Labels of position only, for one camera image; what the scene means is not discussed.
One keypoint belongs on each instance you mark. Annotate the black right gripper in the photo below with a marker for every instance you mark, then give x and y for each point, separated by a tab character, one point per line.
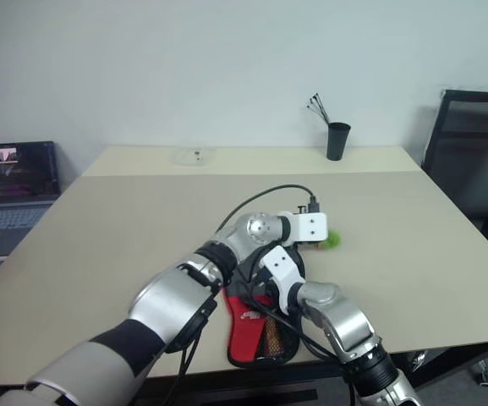
262	281

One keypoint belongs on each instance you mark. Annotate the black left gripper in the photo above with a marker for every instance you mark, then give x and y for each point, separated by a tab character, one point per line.
299	246

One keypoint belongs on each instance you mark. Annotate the red and black zipper pouch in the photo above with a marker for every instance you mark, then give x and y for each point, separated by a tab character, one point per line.
248	334

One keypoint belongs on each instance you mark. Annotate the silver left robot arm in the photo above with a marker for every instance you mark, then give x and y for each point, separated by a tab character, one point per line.
171	304

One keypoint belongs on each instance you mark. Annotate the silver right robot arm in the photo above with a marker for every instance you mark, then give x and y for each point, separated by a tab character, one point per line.
345	321

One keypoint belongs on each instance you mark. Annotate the green ball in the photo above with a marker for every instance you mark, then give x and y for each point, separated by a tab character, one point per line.
334	239

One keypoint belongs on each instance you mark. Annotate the black plastic cup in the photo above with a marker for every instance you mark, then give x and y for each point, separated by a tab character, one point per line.
338	141

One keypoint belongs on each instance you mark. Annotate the thin black stick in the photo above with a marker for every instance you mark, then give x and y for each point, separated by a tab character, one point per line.
319	112
317	115
324	109

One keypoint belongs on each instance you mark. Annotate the black mesh office chair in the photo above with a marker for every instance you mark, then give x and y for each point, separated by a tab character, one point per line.
472	160

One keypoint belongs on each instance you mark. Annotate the open grey laptop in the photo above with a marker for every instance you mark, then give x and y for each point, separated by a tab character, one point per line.
11	182

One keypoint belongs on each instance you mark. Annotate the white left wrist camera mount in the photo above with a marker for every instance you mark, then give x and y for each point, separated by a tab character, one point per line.
311	226

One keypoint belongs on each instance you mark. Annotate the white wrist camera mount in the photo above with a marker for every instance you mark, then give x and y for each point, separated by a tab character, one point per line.
311	226
283	266

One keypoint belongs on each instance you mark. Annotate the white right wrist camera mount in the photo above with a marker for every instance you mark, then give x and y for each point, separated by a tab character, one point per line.
283	266

